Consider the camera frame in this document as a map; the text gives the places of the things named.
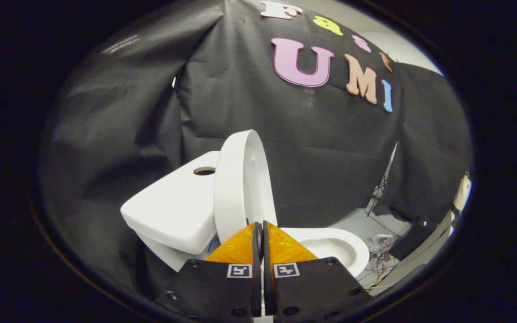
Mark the white upright panel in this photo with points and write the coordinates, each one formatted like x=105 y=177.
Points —
x=462 y=193

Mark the black backdrop cloth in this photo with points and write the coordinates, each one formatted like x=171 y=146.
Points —
x=321 y=157

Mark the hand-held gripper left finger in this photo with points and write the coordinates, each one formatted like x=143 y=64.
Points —
x=213 y=291

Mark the white toilet lid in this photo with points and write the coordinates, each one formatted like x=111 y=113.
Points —
x=236 y=179

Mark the white toilet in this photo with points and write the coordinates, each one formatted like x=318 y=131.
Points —
x=173 y=211

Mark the black box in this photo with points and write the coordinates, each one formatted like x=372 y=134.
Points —
x=413 y=237

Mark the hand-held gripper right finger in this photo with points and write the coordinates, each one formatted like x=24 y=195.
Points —
x=317 y=291

